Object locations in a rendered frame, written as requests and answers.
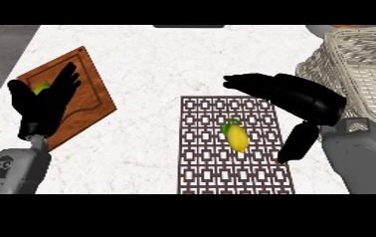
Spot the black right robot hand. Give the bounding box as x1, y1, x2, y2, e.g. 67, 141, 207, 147
221, 73, 347, 164

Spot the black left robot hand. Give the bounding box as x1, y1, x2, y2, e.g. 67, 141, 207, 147
5, 61, 82, 141

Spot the pale wicker basket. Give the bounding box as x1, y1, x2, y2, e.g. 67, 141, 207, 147
293, 26, 376, 133

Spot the yellow lemon with green leaf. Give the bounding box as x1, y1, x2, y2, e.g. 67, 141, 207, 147
221, 117, 250, 154

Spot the brown patterned placemat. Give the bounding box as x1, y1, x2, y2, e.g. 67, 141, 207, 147
176, 96, 296, 195

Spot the green fruit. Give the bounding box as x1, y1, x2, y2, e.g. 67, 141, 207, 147
30, 80, 51, 96

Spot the brown wooden cutting board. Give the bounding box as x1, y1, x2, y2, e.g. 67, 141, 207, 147
16, 45, 119, 152

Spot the grey rounded object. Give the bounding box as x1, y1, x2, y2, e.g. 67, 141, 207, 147
303, 24, 339, 38

